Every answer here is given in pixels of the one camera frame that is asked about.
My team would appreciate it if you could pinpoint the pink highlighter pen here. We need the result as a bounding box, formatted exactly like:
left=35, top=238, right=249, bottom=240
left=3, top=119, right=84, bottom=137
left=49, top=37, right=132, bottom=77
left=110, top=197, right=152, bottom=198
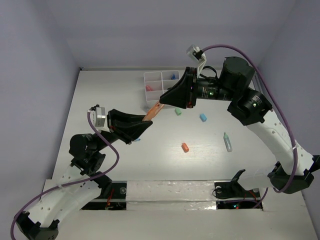
left=145, top=85, right=153, bottom=92

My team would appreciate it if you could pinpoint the white left organizer box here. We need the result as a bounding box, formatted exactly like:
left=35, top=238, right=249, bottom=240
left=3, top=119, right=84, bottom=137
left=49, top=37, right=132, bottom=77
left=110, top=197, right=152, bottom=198
left=143, top=71, right=163, bottom=108

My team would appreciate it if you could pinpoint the orange highlighter pen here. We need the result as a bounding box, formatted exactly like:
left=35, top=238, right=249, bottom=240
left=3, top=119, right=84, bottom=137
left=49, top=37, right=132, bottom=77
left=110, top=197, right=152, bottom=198
left=142, top=101, right=165, bottom=122

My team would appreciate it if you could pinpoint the green highlighter cap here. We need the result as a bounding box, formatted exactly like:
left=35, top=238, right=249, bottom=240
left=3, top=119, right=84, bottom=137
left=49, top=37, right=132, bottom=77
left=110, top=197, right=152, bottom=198
left=174, top=107, right=182, bottom=116

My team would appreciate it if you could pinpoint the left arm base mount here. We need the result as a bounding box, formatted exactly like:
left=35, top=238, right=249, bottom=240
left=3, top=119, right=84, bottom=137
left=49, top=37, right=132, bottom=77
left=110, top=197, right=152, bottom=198
left=81, top=175, right=127, bottom=211

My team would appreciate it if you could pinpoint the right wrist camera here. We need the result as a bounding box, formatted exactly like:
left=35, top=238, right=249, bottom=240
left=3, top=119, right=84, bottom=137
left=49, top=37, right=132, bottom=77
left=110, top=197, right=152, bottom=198
left=186, top=44, right=207, bottom=77

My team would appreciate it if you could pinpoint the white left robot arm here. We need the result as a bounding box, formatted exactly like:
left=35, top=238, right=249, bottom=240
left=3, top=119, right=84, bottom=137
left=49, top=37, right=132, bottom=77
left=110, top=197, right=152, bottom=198
left=10, top=105, right=153, bottom=240

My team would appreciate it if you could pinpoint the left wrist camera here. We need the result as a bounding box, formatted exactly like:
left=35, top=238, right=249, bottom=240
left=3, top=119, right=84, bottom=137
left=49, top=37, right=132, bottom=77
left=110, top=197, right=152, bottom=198
left=87, top=104, right=107, bottom=131

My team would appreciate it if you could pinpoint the blue highlighter cap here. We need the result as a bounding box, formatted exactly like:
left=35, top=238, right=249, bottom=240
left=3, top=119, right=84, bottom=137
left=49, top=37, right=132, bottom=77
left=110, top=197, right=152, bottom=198
left=199, top=113, right=207, bottom=122

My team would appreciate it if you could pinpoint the orange tip clear highlighter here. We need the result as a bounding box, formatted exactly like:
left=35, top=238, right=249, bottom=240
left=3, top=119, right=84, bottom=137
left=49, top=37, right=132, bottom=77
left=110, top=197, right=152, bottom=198
left=142, top=106, right=149, bottom=112

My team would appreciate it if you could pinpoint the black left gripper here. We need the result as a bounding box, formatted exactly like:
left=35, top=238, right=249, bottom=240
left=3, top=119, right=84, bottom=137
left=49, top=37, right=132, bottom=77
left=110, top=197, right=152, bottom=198
left=95, top=109, right=153, bottom=152

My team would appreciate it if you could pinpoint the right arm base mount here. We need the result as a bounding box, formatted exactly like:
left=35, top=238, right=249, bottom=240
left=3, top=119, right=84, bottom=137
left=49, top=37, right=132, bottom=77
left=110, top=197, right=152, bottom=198
left=212, top=169, right=263, bottom=210

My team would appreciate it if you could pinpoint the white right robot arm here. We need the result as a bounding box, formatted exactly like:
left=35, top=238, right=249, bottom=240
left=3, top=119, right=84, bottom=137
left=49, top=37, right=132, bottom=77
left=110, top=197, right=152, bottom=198
left=159, top=56, right=320, bottom=196

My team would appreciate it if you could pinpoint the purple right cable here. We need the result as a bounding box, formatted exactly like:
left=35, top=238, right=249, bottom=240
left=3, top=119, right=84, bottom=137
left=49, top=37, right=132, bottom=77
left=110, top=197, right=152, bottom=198
left=201, top=44, right=298, bottom=210

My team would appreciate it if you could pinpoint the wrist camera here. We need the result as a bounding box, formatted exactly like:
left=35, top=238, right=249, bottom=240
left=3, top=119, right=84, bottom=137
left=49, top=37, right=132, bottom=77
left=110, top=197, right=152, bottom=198
left=87, top=104, right=107, bottom=131
left=186, top=44, right=207, bottom=77

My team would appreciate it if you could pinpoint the green highlighter pen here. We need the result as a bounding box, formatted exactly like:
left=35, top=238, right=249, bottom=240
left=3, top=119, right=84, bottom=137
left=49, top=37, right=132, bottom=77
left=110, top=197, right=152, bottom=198
left=223, top=132, right=233, bottom=153

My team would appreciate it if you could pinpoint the orange highlighter cap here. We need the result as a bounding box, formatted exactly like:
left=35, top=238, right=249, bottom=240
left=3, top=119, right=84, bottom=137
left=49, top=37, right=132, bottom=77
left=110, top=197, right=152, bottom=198
left=181, top=142, right=189, bottom=153

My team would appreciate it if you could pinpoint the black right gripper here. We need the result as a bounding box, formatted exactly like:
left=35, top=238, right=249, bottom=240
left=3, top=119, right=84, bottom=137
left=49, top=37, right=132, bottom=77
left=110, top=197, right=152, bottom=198
left=160, top=65, right=238, bottom=107

